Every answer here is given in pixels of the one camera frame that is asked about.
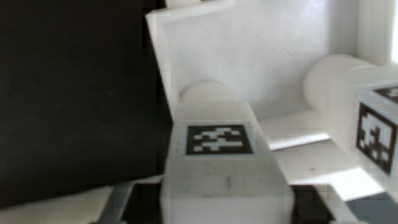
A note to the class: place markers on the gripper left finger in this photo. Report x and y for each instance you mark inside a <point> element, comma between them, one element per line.
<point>132,206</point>

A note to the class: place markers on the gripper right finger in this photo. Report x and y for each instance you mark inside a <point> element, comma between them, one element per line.
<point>319,206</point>

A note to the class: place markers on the white chair leg block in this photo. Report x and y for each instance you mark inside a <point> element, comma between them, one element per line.
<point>225,187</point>

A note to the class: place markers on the white chair leg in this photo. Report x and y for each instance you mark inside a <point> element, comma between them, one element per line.
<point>351,91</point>

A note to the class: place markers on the white chair seat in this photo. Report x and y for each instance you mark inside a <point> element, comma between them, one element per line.
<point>237,47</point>

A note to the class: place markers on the white U-shaped boundary frame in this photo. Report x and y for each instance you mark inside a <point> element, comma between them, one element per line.
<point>86,118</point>

